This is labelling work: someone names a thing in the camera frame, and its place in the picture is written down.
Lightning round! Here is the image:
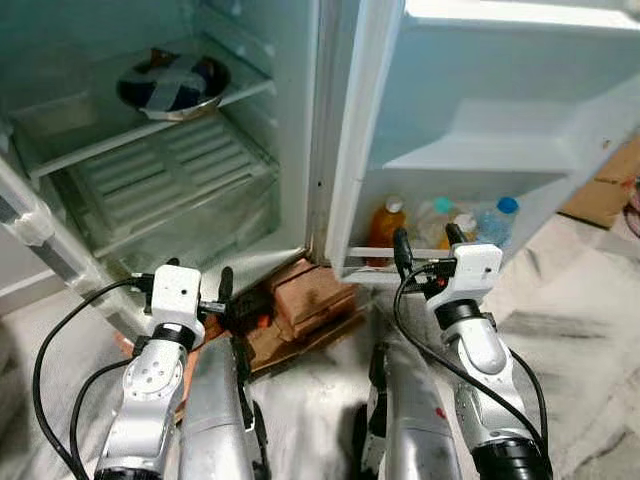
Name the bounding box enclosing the silver fridge door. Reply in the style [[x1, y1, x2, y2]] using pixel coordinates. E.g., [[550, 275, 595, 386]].
[[325, 0, 640, 289]]

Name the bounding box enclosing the glass fridge shelf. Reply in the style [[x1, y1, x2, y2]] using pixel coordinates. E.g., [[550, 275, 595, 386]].
[[8, 78, 278, 183]]

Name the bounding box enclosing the grey fridge cabinet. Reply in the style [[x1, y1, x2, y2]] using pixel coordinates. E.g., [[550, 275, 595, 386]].
[[0, 0, 333, 341]]

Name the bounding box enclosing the yellow bottle with white cap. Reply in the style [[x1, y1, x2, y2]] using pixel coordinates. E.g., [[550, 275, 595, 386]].
[[440, 212, 480, 251]]

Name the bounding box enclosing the clear bottle with teal cap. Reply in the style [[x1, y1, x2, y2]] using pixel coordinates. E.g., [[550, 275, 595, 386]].
[[419, 196, 457, 251]]

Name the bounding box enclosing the orange juice bottle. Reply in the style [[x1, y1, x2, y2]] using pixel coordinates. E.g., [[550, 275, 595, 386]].
[[364, 196, 410, 267]]

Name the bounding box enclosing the black box with red spot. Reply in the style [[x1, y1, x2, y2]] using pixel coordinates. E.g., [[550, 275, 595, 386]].
[[226, 290, 278, 337]]

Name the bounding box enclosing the water bottle with blue cap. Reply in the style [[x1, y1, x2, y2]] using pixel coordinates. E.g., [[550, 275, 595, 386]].
[[474, 196, 522, 251]]

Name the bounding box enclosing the clear crisper drawer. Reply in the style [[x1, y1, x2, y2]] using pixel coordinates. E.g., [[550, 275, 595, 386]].
[[48, 110, 283, 273]]

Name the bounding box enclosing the reddish brick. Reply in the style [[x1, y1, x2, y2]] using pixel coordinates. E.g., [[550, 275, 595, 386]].
[[268, 260, 358, 343]]

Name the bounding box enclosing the silver left robot leg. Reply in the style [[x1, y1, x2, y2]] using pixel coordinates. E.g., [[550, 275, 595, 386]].
[[177, 334, 272, 480]]

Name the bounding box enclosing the brown cardboard box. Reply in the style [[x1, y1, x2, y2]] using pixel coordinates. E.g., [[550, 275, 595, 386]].
[[557, 133, 640, 230]]

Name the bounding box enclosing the metal bowl with grey tape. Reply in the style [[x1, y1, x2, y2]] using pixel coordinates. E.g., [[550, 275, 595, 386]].
[[115, 47, 234, 124]]

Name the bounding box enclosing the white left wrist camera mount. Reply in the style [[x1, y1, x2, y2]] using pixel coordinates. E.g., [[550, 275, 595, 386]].
[[149, 264, 207, 342]]

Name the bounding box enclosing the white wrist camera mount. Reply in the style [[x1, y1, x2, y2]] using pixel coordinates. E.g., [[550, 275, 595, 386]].
[[431, 242, 505, 320], [149, 264, 207, 342]]

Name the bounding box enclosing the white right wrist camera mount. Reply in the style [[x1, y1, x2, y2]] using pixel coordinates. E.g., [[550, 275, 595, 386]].
[[431, 242, 505, 320]]

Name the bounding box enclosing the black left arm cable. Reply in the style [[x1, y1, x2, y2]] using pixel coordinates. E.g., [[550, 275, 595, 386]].
[[32, 277, 157, 480]]

